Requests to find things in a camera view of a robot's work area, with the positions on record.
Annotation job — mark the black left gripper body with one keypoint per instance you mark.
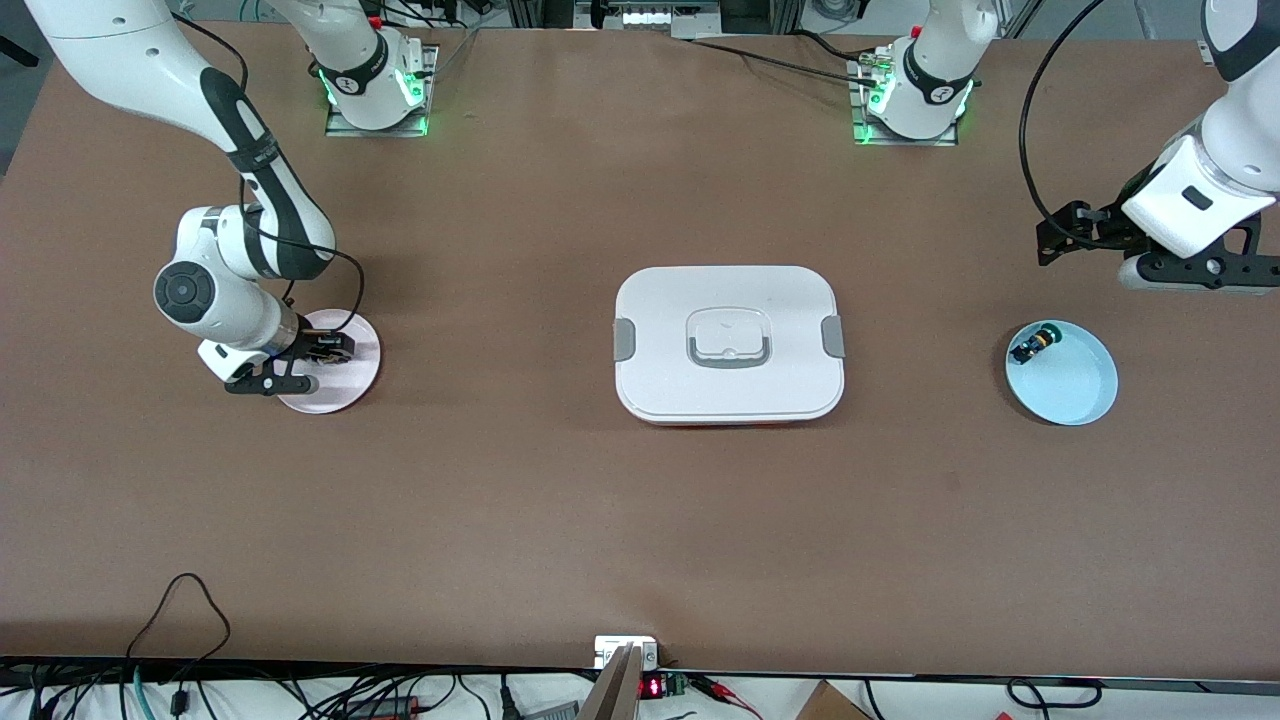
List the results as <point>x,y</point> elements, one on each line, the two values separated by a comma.
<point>1102,232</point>

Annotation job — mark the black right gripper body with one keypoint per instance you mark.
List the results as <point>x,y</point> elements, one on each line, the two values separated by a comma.
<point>312,345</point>

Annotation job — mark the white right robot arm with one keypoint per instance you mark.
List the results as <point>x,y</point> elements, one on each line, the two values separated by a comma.
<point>120,60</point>

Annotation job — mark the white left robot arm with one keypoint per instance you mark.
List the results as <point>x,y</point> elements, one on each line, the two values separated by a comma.
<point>1245,150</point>

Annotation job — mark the white lidded box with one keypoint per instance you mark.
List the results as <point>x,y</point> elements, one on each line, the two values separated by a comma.
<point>730,390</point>

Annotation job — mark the white socket box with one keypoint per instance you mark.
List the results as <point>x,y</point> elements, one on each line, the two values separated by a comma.
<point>603,645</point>

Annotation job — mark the pink round plate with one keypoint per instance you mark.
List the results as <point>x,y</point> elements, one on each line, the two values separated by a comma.
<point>345,385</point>

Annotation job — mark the light blue round plate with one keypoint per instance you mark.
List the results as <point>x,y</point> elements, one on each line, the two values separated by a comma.
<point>1070,385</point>

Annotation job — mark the black power adapter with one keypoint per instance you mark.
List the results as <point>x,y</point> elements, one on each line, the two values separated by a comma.
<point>385,707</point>

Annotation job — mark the black stand leg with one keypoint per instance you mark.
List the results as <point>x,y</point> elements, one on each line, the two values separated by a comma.
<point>15,50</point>

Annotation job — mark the grey plastic block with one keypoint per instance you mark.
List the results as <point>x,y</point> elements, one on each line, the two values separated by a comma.
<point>550,713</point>

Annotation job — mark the aluminium profile beam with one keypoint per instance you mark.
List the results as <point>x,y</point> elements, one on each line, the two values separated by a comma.
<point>615,695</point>

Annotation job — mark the red LED display module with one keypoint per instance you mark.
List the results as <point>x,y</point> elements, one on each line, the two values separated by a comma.
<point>652,687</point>

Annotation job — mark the white connector strip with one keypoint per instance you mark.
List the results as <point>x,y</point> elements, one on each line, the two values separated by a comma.
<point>655,16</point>

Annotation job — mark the red clip leads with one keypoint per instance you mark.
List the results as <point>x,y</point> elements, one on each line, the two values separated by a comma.
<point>715,685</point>

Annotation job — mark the brown cardboard piece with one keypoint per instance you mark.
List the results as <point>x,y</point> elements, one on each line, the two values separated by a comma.
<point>830,705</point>

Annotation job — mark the green and black switch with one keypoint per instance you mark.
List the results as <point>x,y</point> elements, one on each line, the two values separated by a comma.
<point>1030,347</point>

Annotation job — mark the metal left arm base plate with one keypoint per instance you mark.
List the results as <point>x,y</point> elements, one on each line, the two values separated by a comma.
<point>857,110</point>

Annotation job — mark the aluminium frame structure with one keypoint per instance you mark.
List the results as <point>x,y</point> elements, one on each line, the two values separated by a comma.
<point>540,10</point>

